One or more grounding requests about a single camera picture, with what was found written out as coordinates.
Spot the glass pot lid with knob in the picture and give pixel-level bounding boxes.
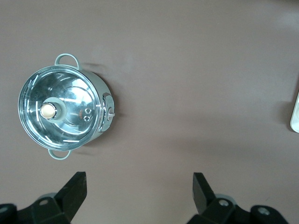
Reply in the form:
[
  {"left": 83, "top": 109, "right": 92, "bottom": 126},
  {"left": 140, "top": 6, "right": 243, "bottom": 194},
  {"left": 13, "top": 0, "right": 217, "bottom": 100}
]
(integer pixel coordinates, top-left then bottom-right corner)
[{"left": 18, "top": 65, "right": 105, "bottom": 151}]

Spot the brown table cover mat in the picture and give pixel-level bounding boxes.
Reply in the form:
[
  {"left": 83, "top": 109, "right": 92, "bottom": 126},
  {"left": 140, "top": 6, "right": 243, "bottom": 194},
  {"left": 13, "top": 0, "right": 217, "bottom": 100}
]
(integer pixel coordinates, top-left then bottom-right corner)
[{"left": 0, "top": 0, "right": 299, "bottom": 224}]

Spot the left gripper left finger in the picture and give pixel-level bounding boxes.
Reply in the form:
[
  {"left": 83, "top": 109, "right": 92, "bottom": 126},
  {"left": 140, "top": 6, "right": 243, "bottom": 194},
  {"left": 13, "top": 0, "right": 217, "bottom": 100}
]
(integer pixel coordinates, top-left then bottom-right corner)
[{"left": 0, "top": 171, "right": 88, "bottom": 224}]

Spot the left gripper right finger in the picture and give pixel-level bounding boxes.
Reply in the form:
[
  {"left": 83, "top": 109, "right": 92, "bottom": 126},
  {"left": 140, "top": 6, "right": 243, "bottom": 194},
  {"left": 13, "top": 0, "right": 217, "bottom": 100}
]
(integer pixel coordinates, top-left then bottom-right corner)
[{"left": 188, "top": 172, "right": 291, "bottom": 224}]

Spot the cream bear print tray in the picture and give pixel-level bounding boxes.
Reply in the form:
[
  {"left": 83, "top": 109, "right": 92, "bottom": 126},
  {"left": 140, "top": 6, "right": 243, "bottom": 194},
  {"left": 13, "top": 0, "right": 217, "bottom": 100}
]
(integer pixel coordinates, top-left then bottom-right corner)
[{"left": 289, "top": 91, "right": 299, "bottom": 133}]

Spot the sage green electric pot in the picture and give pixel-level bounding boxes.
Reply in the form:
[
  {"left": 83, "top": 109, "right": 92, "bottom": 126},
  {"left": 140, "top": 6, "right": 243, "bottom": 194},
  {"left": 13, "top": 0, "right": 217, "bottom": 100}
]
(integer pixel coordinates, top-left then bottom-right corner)
[{"left": 18, "top": 53, "right": 116, "bottom": 160}]

